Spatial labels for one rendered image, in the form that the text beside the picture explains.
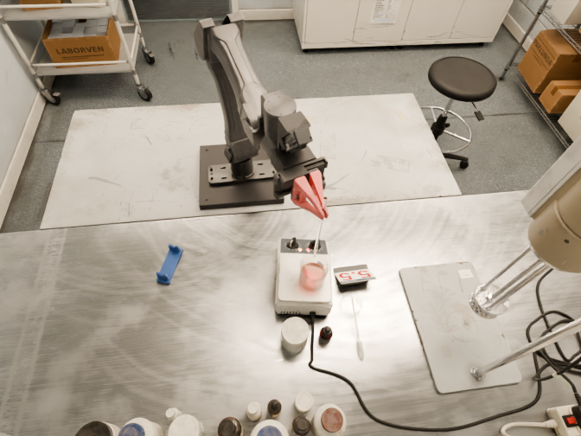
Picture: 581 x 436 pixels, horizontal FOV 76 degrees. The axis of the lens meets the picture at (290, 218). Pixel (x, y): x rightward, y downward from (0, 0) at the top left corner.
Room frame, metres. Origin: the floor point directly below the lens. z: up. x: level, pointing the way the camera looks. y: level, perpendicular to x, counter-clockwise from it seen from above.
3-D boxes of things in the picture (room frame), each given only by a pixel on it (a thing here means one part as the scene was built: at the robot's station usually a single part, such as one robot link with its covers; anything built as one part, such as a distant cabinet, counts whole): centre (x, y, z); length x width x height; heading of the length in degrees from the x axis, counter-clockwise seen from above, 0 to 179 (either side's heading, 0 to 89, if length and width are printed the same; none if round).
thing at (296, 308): (0.40, -0.04, 0.94); 0.22 x 0.13 x 0.08; 2
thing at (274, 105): (0.55, 0.04, 1.29); 0.12 x 0.09 x 0.12; 30
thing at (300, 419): (0.08, -0.05, 0.94); 0.04 x 0.04 x 0.09
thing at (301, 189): (0.41, -0.04, 1.25); 0.09 x 0.07 x 0.07; 30
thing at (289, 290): (0.37, -0.04, 0.98); 0.12 x 0.12 x 0.01; 2
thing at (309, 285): (0.36, -0.06, 1.03); 0.07 x 0.06 x 0.08; 8
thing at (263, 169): (0.72, 0.15, 0.96); 0.20 x 0.07 x 0.08; 103
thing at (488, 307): (0.31, -0.42, 1.17); 0.07 x 0.07 x 0.25
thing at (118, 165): (0.84, 0.12, 0.45); 1.20 x 0.48 x 0.90; 101
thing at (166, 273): (0.42, 0.30, 0.92); 0.10 x 0.03 x 0.04; 173
